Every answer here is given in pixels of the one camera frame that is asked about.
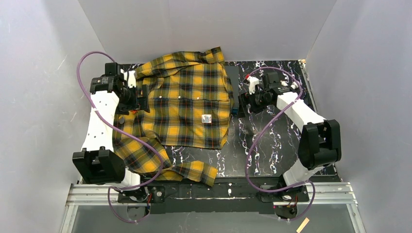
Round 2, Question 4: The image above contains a yellow plaid flannel shirt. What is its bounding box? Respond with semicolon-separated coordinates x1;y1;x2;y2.
113;47;234;186

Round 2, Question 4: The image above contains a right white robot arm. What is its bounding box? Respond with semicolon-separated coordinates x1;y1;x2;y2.
237;68;342;193

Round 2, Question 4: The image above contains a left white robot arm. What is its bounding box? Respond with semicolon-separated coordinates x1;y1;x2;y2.
72;62;150;190

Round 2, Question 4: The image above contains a tan tape strip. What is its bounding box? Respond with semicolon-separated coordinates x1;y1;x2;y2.
296;217;309;233

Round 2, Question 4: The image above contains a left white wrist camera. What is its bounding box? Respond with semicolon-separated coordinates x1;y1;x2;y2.
124;70;136;88

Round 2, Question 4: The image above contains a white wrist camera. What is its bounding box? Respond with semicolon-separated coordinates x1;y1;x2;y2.
245;75;260;95
124;70;136;88

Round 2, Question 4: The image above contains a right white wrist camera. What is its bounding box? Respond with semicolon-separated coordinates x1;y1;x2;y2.
245;75;260;95

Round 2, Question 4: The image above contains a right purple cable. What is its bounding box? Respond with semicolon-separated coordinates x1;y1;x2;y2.
244;66;316;222

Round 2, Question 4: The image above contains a purple cable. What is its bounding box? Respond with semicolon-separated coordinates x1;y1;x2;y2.
244;66;316;222
76;51;165;224

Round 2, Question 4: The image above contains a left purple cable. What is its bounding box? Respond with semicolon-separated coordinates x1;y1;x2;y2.
76;51;165;224

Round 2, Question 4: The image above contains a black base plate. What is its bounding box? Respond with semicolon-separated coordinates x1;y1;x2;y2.
117;177;310;214

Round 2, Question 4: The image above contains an aluminium frame rail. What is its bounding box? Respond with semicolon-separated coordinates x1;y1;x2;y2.
60;178;365;233

